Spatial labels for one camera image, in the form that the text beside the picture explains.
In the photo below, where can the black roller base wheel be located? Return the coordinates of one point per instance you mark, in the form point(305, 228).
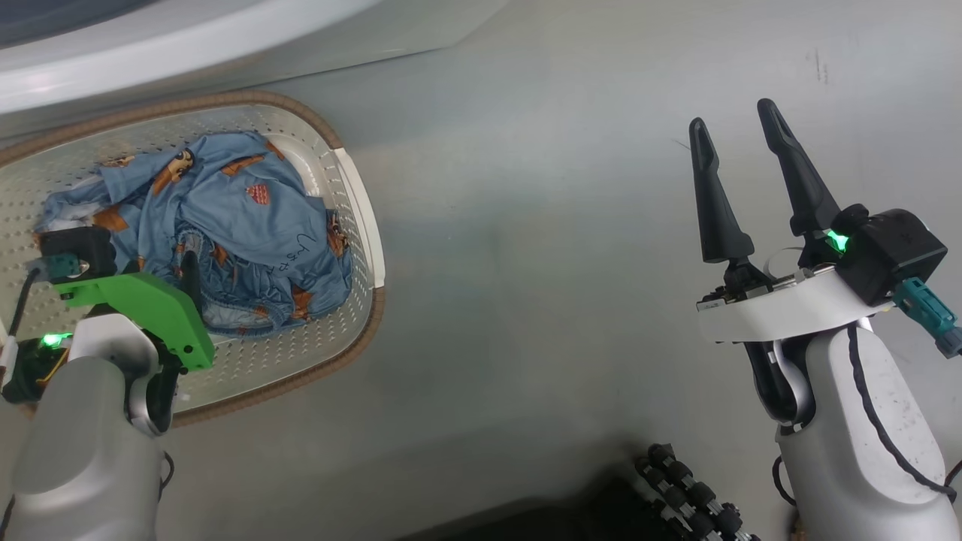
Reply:
point(691, 488)

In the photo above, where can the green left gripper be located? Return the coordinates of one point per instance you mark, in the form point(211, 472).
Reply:
point(150, 308)

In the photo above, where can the white perforated laundry basket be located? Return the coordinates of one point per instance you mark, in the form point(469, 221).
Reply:
point(301, 353)

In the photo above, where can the blue printed pyjama top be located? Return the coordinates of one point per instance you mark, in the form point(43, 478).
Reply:
point(248, 218)

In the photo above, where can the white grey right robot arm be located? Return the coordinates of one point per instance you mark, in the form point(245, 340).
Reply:
point(849, 451)

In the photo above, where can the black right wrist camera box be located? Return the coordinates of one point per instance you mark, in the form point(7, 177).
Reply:
point(894, 252)

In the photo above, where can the white front-loading washing machine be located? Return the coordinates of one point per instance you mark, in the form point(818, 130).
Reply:
point(113, 68)

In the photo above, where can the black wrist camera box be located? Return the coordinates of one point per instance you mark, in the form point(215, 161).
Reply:
point(75, 244)
point(894, 252)

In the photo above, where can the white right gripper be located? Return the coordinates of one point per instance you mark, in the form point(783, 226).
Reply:
point(782, 312)

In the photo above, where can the blue printed pyjama trousers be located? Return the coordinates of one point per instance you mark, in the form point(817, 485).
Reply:
point(285, 300)

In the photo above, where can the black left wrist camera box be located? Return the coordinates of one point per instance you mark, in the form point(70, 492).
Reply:
point(75, 244)

